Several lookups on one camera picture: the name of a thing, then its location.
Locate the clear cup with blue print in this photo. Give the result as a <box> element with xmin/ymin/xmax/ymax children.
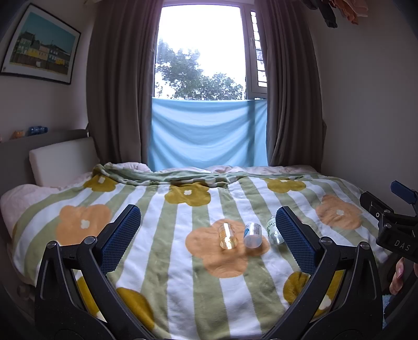
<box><xmin>243</xmin><ymin>222</ymin><xmax>262</xmax><ymax>250</ymax></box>

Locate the window frame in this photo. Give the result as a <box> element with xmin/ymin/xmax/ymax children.
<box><xmin>240</xmin><ymin>3</ymin><xmax>268</xmax><ymax>99</ymax></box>

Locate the grey-brown curtain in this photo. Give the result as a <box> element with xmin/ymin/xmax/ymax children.
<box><xmin>85</xmin><ymin>0</ymin><xmax>164</xmax><ymax>167</ymax></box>
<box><xmin>254</xmin><ymin>0</ymin><xmax>327</xmax><ymax>174</ymax></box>

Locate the peach hanging cloth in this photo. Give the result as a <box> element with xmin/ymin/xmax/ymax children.
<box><xmin>322</xmin><ymin>0</ymin><xmax>369</xmax><ymax>25</ymax></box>

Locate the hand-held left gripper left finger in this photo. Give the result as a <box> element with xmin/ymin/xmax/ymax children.
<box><xmin>34</xmin><ymin>204</ymin><xmax>145</xmax><ymax>340</ymax></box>

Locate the beige headboard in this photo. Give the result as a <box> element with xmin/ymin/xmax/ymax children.
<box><xmin>0</xmin><ymin>128</ymin><xmax>92</xmax><ymax>200</ymax></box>

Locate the clear amber-tinted cup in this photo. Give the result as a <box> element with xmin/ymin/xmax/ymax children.
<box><xmin>217</xmin><ymin>221</ymin><xmax>239</xmax><ymax>251</ymax></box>

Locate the white headboard cushion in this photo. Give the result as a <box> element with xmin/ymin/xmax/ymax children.
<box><xmin>29</xmin><ymin>137</ymin><xmax>100</xmax><ymax>188</ymax></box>

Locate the pale pink duvet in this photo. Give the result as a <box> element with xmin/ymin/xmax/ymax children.
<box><xmin>108</xmin><ymin>162</ymin><xmax>317</xmax><ymax>177</ymax></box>

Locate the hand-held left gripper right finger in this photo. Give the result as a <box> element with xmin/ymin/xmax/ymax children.
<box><xmin>267</xmin><ymin>206</ymin><xmax>383</xmax><ymax>340</ymax></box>

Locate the light blue cloth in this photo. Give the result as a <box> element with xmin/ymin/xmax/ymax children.
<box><xmin>148</xmin><ymin>97</ymin><xmax>269</xmax><ymax>172</ymax></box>

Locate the framed picture of houses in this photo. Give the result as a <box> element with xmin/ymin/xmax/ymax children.
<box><xmin>0</xmin><ymin>3</ymin><xmax>82</xmax><ymax>86</ymax></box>

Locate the person's right hand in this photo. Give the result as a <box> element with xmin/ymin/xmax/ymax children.
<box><xmin>389</xmin><ymin>258</ymin><xmax>418</xmax><ymax>295</ymax></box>

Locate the pale pink pillow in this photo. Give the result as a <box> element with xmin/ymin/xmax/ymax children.
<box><xmin>0</xmin><ymin>172</ymin><xmax>94</xmax><ymax>236</ymax></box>

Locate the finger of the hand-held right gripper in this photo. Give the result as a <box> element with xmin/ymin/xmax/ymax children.
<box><xmin>390</xmin><ymin>180</ymin><xmax>418</xmax><ymax>213</ymax></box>
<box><xmin>359</xmin><ymin>191</ymin><xmax>395</xmax><ymax>227</ymax></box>

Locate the striped flower blanket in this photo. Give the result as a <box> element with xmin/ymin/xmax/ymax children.
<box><xmin>11</xmin><ymin>163</ymin><xmax>389</xmax><ymax>334</ymax></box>

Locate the dark hanging garment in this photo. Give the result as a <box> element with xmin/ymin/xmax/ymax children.
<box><xmin>302</xmin><ymin>0</ymin><xmax>338</xmax><ymax>29</ymax></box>

